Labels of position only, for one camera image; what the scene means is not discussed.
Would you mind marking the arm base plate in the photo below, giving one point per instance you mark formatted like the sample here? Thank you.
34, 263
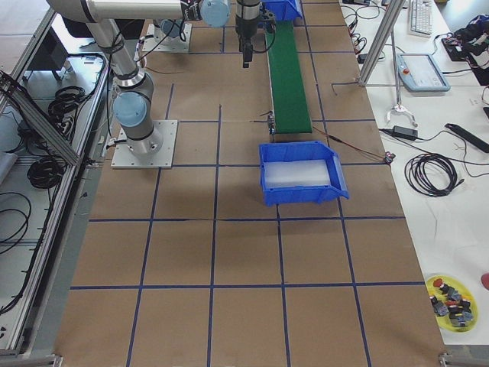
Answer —
153, 152
155, 39

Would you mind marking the teach pendant tablet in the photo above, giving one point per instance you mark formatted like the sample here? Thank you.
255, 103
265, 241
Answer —
421, 74

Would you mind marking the far blue storage bin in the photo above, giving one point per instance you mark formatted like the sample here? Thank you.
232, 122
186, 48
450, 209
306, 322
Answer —
284, 10

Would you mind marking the white claw grabber tool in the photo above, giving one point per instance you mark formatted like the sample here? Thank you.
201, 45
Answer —
398, 108

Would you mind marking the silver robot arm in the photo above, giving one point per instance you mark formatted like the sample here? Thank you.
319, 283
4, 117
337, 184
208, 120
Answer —
132, 107
169, 29

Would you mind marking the near blue storage bin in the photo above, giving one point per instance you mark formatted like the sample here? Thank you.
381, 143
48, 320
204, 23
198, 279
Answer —
303, 151

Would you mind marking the green conveyor belt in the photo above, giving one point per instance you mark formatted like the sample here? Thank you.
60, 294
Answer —
290, 111

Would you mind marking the black power adapter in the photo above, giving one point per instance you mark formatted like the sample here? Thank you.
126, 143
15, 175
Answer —
404, 133

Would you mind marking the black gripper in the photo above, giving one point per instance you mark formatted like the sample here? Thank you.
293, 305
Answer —
244, 30

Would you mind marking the black flat bar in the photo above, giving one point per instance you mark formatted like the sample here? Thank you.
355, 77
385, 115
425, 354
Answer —
469, 137

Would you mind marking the white foam pad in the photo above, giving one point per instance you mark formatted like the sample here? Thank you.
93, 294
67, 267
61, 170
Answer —
296, 173

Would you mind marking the yellow plate of buttons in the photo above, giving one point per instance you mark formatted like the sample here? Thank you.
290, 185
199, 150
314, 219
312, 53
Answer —
452, 303

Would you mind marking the white keyboard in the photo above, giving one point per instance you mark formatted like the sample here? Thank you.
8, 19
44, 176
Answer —
420, 17

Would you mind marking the aluminium frame post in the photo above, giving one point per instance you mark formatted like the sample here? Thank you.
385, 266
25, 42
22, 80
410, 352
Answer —
380, 39

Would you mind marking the blue storage bin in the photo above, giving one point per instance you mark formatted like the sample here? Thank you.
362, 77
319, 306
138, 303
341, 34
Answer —
303, 151
284, 10

